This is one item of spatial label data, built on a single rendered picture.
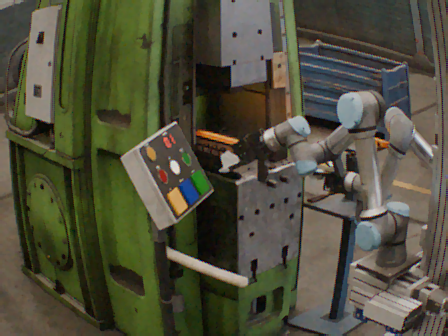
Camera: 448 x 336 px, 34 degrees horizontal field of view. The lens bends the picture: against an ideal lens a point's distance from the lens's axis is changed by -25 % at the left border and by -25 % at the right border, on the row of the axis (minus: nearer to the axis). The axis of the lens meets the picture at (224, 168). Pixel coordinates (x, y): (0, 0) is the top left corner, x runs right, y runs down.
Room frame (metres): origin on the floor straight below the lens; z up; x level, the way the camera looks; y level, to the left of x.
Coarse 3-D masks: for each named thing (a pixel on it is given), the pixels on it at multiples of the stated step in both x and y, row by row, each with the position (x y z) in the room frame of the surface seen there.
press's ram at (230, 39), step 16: (208, 0) 3.46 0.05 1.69; (224, 0) 3.43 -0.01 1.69; (240, 0) 3.49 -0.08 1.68; (256, 0) 3.56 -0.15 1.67; (208, 16) 3.46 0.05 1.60; (224, 16) 3.43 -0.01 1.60; (240, 16) 3.49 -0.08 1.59; (256, 16) 3.56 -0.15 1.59; (208, 32) 3.46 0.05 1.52; (224, 32) 3.42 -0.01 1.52; (240, 32) 3.49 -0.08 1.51; (256, 32) 3.55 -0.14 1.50; (208, 48) 3.46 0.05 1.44; (224, 48) 3.42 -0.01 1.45; (240, 48) 3.48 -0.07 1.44; (256, 48) 3.55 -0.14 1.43; (272, 48) 3.62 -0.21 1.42; (208, 64) 3.46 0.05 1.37; (224, 64) 3.42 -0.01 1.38
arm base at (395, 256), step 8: (384, 248) 2.66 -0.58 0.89; (392, 248) 2.63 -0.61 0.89; (400, 248) 2.63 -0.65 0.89; (376, 256) 2.70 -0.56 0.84; (384, 256) 2.64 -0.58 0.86; (392, 256) 2.63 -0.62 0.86; (400, 256) 2.63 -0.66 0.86; (376, 264) 2.67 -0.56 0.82; (384, 264) 2.63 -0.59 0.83; (392, 264) 2.61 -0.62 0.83; (400, 264) 2.62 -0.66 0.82
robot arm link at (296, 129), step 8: (296, 120) 2.96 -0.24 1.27; (304, 120) 2.99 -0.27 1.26; (280, 128) 2.98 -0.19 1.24; (288, 128) 2.96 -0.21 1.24; (296, 128) 2.95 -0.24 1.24; (304, 128) 2.95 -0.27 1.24; (280, 136) 2.97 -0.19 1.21; (288, 136) 2.96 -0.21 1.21; (296, 136) 2.95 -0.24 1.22; (304, 136) 2.95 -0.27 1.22; (280, 144) 2.98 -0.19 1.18; (288, 144) 2.95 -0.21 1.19
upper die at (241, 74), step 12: (264, 60) 3.58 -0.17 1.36; (204, 72) 3.55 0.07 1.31; (216, 72) 3.50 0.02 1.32; (228, 72) 3.46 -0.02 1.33; (240, 72) 3.48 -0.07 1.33; (252, 72) 3.53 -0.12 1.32; (264, 72) 3.58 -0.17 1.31; (216, 84) 3.50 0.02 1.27; (228, 84) 3.46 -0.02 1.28; (240, 84) 3.48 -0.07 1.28
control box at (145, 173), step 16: (176, 128) 3.19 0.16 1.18; (144, 144) 2.96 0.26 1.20; (160, 144) 3.04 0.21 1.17; (176, 144) 3.13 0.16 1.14; (128, 160) 2.91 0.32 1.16; (144, 160) 2.90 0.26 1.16; (160, 160) 2.99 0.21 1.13; (176, 160) 3.07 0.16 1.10; (192, 160) 3.16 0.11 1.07; (144, 176) 2.89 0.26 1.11; (176, 176) 3.01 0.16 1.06; (144, 192) 2.89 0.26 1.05; (160, 192) 2.88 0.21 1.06; (208, 192) 3.13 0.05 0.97; (160, 208) 2.87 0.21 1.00; (192, 208) 2.98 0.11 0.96; (160, 224) 2.87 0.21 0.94
